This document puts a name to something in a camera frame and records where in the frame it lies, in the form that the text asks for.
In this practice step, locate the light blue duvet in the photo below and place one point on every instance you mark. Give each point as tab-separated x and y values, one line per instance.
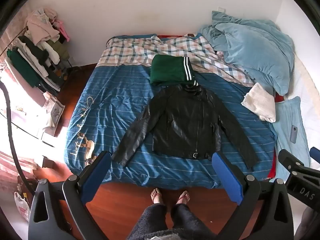
255	47

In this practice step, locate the white folded towel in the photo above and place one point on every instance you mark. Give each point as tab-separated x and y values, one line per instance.
260	102

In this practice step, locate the person's left leg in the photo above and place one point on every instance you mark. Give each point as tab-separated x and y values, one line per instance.
150	220

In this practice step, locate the white bedsheet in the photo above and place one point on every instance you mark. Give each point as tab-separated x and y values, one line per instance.
307	100

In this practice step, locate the person's right leg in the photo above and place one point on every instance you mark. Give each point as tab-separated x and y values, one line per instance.
187	220

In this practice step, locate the green garment with white stripes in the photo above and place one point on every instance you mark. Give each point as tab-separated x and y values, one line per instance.
167	70

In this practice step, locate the white plastic bag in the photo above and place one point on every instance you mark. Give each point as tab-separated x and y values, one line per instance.
22	206

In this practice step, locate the blue striped bed sheet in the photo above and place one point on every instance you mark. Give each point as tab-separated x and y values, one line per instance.
112	92

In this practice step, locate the person's leg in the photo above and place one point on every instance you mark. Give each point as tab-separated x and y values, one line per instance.
150	220
187	220

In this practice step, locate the person's left foot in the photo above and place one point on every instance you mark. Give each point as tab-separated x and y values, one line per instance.
156	196

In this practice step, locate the clothes on rack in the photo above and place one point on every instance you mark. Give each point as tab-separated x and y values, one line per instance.
37	55

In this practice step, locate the person's foot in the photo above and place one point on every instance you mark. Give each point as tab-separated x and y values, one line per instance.
183	197
156	196

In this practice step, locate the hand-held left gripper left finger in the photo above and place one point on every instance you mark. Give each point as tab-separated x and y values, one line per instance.
96	177

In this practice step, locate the white wall socket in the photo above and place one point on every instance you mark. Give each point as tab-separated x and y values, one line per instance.
221	9

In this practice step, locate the grey phone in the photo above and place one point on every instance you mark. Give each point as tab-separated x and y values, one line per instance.
293	133

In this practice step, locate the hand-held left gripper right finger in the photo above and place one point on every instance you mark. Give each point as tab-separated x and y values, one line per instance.
227	177

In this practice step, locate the small brown box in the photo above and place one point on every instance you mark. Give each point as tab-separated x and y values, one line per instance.
47	162

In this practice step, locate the light blue pillow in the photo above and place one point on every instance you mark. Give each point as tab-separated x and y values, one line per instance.
285	120

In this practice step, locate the person's right forearm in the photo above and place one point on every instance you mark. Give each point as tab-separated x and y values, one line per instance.
310	225

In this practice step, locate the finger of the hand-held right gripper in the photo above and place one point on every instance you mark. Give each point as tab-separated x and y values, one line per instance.
315	153
291	160

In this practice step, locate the person's right foot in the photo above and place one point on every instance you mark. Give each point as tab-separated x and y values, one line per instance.
183	197

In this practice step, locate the beige tote bag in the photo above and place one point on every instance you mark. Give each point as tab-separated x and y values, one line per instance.
56	110

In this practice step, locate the plaid blanket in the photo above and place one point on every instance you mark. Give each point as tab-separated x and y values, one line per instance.
130	52

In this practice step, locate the black leather jacket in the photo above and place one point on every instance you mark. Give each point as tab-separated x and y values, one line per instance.
185	120

